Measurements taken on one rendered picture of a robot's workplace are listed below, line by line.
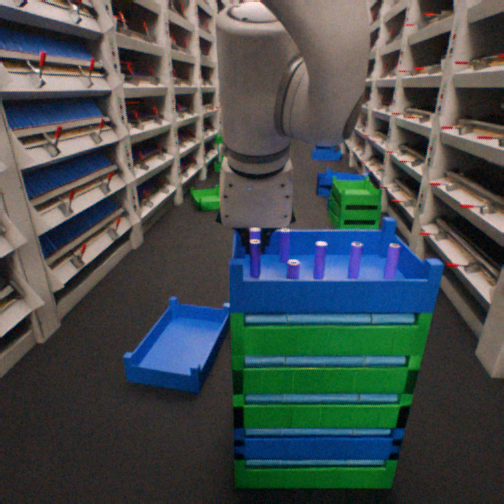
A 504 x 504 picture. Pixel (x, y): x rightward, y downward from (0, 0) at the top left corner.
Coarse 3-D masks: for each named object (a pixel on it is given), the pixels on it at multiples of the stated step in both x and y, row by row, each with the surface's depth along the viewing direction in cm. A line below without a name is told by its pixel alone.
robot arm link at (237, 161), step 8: (224, 144) 44; (224, 152) 45; (232, 152) 43; (280, 152) 42; (288, 152) 44; (232, 160) 44; (240, 160) 43; (248, 160) 42; (256, 160) 42; (264, 160) 42; (272, 160) 43; (280, 160) 43; (240, 168) 44; (248, 168) 43; (256, 168) 43; (264, 168) 43; (272, 168) 44
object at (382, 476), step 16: (240, 464) 68; (384, 464) 69; (240, 480) 69; (256, 480) 69; (272, 480) 69; (288, 480) 69; (304, 480) 69; (320, 480) 69; (336, 480) 70; (352, 480) 69; (368, 480) 70; (384, 480) 70
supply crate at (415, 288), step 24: (240, 240) 69; (312, 240) 70; (336, 240) 70; (360, 240) 70; (384, 240) 69; (240, 264) 51; (264, 264) 68; (312, 264) 68; (336, 264) 68; (360, 264) 68; (384, 264) 68; (408, 264) 61; (432, 264) 51; (240, 288) 52; (264, 288) 52; (288, 288) 52; (312, 288) 52; (336, 288) 52; (360, 288) 52; (384, 288) 52; (408, 288) 52; (432, 288) 52; (240, 312) 54; (264, 312) 54; (288, 312) 54; (312, 312) 54; (336, 312) 54; (360, 312) 54; (384, 312) 54; (408, 312) 54; (432, 312) 54
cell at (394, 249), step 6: (390, 246) 60; (396, 246) 60; (390, 252) 60; (396, 252) 59; (390, 258) 60; (396, 258) 60; (390, 264) 61; (396, 264) 61; (390, 270) 61; (384, 276) 62; (390, 276) 61
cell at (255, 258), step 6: (252, 240) 60; (258, 240) 61; (252, 246) 60; (258, 246) 60; (252, 252) 60; (258, 252) 60; (252, 258) 60; (258, 258) 61; (252, 264) 61; (258, 264) 61; (252, 270) 61; (258, 270) 61; (252, 276) 62; (258, 276) 62
